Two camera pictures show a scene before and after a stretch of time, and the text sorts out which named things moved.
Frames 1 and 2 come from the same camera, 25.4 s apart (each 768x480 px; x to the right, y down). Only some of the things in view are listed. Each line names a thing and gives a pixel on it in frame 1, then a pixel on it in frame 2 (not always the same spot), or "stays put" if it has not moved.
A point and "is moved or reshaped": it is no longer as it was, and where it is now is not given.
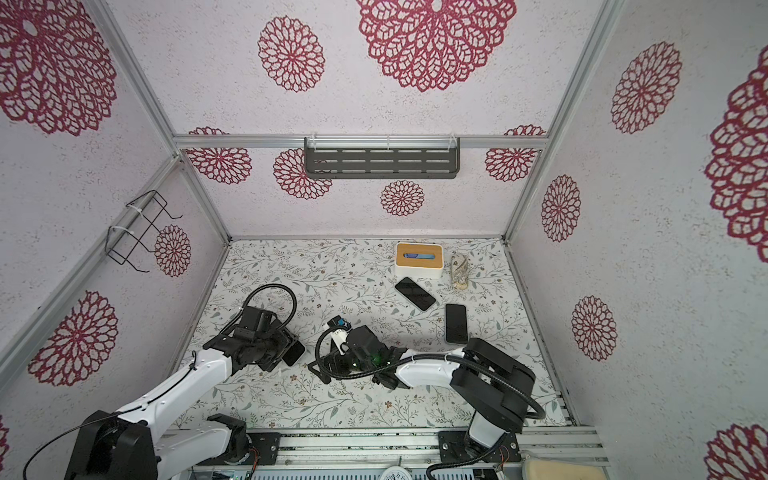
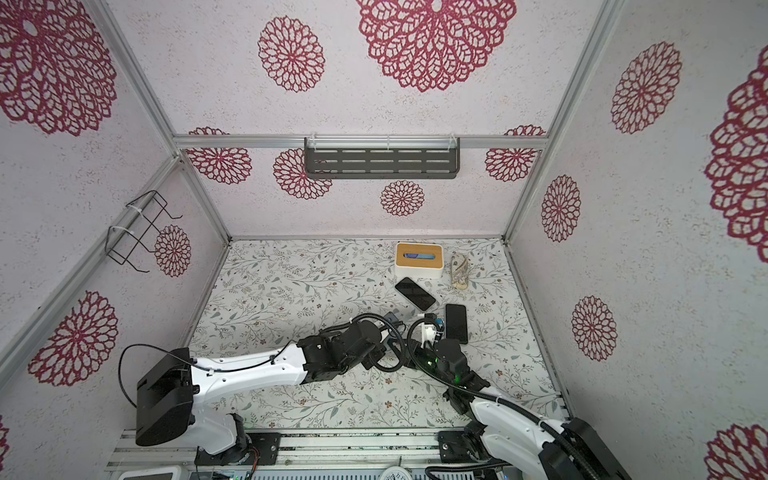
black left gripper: (285, 339) -> (380, 352)
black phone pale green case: (293, 353) is moved or reshaped
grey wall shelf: (382, 157) stays put
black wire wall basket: (120, 243) stays put
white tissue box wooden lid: (419, 261) stays put
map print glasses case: (460, 272) stays put
